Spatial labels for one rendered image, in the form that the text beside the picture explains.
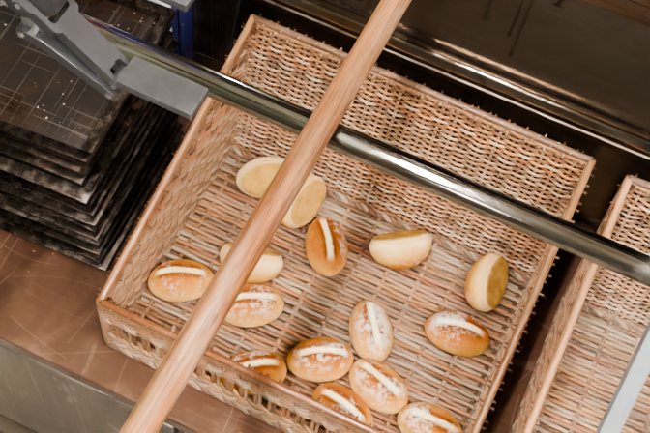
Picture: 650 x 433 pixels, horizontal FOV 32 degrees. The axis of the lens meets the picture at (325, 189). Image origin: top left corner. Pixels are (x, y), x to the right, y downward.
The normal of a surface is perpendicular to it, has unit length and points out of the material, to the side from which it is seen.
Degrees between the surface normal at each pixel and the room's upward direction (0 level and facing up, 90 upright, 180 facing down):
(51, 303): 0
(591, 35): 70
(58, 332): 0
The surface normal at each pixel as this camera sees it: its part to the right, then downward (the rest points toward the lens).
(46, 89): 0.07, -0.51
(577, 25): -0.36, 0.54
